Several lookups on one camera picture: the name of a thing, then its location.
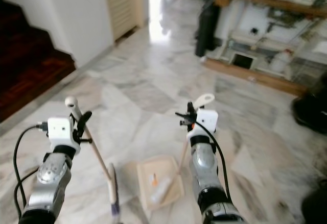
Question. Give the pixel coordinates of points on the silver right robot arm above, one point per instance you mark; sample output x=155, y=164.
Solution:
x=207, y=168

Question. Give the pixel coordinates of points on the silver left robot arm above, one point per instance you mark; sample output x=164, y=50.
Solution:
x=48, y=183

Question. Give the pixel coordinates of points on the white plastic bottle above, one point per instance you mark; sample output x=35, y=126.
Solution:
x=162, y=189

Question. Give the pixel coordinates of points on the black white-framed panel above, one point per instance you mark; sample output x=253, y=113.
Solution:
x=241, y=60

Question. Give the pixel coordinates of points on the dark wooden staircase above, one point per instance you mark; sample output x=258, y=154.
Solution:
x=25, y=66

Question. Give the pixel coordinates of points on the tall black bag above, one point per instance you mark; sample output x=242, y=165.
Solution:
x=207, y=30

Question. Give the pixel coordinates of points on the white plastic jug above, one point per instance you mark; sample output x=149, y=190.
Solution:
x=282, y=62

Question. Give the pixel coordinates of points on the cream louvered door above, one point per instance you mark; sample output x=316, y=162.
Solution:
x=122, y=7

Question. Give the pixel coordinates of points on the black round object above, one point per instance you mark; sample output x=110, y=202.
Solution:
x=311, y=113

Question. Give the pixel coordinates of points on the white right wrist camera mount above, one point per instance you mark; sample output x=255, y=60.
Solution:
x=208, y=121

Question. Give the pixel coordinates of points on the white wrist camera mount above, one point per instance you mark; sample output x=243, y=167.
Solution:
x=208, y=121
x=61, y=131

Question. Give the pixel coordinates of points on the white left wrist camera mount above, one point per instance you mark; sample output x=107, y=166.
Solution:
x=61, y=131

